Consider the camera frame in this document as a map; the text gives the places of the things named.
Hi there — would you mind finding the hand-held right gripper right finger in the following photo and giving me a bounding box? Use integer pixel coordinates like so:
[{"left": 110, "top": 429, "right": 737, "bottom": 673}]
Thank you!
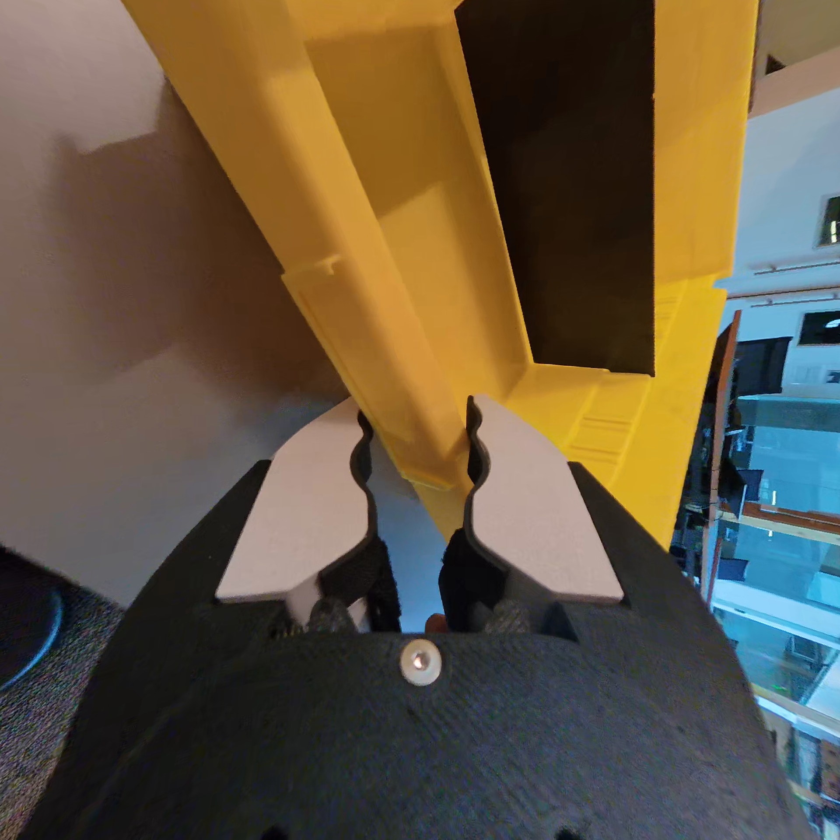
[{"left": 440, "top": 395, "right": 624, "bottom": 631}]

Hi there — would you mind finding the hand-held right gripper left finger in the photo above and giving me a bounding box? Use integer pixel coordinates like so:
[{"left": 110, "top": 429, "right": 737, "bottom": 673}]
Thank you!
[{"left": 215, "top": 397, "right": 401, "bottom": 631}]

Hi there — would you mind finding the yellow plastic bin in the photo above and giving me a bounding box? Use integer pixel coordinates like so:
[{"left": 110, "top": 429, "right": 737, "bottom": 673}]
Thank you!
[{"left": 121, "top": 0, "right": 762, "bottom": 546}]

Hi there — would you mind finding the dark round disc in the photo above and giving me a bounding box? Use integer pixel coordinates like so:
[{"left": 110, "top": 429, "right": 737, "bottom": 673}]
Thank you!
[{"left": 0, "top": 545, "right": 67, "bottom": 693}]

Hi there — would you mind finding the black flat sheet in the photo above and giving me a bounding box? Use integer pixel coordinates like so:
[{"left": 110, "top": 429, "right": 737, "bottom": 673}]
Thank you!
[{"left": 455, "top": 0, "right": 657, "bottom": 378}]

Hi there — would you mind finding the phone icon wall sign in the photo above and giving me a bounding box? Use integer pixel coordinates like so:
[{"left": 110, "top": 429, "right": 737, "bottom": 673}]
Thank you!
[{"left": 797, "top": 310, "right": 840, "bottom": 347}]

